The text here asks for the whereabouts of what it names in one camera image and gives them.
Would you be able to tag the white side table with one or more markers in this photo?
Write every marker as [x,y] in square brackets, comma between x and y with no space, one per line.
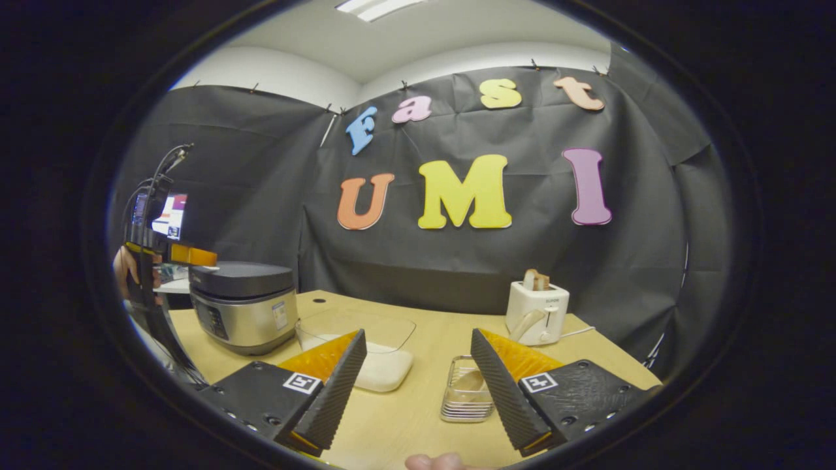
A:
[175,285]

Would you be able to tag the white rice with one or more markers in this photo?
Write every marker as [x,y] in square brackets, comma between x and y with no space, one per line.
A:
[388,372]

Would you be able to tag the black backdrop cloth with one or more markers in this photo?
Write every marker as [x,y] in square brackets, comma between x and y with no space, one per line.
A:
[261,215]

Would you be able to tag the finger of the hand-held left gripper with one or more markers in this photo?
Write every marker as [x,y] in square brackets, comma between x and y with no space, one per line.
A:
[192,256]

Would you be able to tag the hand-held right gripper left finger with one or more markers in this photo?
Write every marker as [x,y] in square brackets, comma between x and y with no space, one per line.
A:
[336,391]

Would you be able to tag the computer monitor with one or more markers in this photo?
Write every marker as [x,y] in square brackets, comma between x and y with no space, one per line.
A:
[175,219]

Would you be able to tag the white toaster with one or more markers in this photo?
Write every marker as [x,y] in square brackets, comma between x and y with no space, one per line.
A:
[552,307]

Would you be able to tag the grey silver rice cooker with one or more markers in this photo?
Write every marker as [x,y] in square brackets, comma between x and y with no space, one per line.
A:
[245,307]

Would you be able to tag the toasted bread slice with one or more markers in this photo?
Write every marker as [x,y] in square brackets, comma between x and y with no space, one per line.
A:
[537,281]

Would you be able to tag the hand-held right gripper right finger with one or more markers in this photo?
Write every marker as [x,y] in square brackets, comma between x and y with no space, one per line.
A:
[503,391]

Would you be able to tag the ceiling light panel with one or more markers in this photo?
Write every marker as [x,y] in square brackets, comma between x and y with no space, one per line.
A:
[379,8]

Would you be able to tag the clear plastic container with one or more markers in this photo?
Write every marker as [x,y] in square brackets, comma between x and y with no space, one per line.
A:
[379,326]

